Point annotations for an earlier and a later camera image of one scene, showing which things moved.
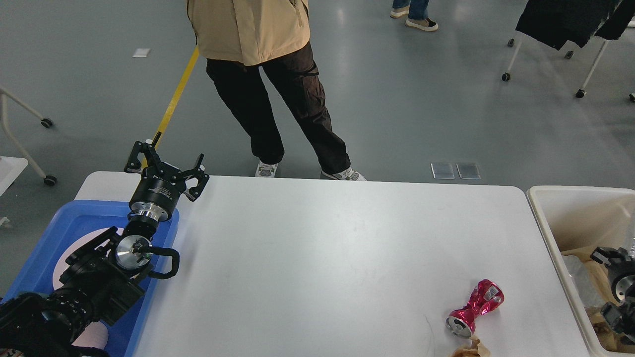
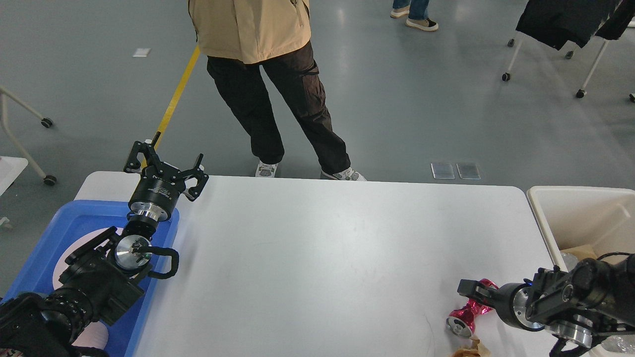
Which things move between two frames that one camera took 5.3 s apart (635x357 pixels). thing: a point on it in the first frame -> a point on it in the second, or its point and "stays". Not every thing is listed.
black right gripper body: (618, 270) -> (509, 300)
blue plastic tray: (71, 220) stays
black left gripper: (156, 193) stays
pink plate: (61, 264) stays
